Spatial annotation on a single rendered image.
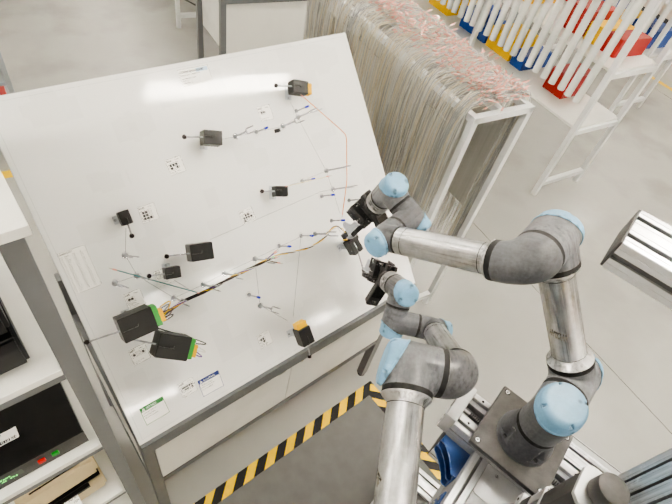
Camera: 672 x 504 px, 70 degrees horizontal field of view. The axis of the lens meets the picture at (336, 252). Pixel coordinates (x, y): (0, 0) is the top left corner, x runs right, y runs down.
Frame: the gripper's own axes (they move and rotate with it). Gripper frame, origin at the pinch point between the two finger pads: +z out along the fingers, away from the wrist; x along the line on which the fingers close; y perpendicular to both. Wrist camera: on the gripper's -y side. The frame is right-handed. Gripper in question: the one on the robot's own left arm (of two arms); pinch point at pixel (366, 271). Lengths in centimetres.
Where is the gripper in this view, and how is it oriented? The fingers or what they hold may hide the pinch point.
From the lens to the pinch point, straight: 178.2
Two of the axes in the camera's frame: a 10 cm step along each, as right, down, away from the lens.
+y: 2.6, -9.5, -1.5
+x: -9.2, -2.0, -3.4
